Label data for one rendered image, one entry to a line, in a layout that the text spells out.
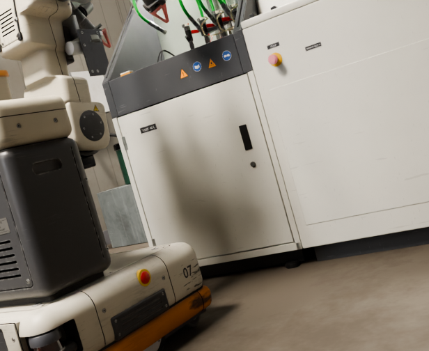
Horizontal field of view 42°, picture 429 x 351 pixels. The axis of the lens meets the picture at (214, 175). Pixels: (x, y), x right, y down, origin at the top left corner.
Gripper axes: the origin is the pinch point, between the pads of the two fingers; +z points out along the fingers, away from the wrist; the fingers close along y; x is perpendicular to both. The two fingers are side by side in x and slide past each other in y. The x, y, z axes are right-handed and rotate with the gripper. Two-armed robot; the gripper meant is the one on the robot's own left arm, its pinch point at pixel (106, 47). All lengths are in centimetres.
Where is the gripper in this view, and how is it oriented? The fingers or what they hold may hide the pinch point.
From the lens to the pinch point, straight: 253.7
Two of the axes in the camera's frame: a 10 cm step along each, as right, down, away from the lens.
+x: -3.9, 7.1, -5.8
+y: -6.7, 2.2, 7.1
